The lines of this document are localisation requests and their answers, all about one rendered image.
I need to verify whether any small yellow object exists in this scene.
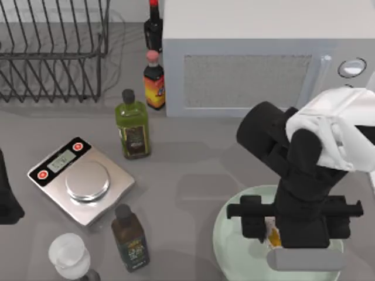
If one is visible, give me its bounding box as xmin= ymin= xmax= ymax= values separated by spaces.
xmin=264 ymin=217 xmax=283 ymax=250

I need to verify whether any pale green round plate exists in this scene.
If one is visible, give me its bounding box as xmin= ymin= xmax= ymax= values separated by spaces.
xmin=212 ymin=184 xmax=345 ymax=281

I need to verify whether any brown oil bottle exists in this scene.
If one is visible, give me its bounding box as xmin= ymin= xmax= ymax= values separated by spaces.
xmin=111 ymin=203 xmax=151 ymax=273

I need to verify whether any green oil bottle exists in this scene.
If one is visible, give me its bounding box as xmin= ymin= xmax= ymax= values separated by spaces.
xmin=114 ymin=88 xmax=152 ymax=160

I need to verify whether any round microwave knob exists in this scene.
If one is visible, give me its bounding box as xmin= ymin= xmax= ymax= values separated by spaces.
xmin=337 ymin=57 xmax=368 ymax=79

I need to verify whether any silver kitchen scale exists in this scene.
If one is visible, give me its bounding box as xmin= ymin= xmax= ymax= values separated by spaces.
xmin=26 ymin=136 xmax=137 ymax=227

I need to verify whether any dark bottle with orange label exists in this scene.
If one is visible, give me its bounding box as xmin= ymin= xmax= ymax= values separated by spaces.
xmin=142 ymin=50 xmax=166 ymax=111

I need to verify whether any pale microwave oven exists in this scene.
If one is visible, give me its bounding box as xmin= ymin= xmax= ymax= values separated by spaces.
xmin=162 ymin=0 xmax=375 ymax=118

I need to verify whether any clear glass cup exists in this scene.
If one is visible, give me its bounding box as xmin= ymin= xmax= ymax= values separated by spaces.
xmin=47 ymin=232 xmax=101 ymax=281

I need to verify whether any dark bottle with red cap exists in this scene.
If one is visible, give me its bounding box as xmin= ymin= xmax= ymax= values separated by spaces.
xmin=143 ymin=0 xmax=164 ymax=54

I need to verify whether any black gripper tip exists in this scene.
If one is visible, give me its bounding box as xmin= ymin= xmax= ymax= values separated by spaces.
xmin=0 ymin=148 xmax=26 ymax=226

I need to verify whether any microwave door handle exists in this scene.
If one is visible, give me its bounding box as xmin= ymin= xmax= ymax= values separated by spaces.
xmin=320 ymin=54 xmax=334 ymax=99

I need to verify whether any dark wire dish rack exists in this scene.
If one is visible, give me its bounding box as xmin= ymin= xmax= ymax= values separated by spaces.
xmin=0 ymin=0 xmax=110 ymax=104

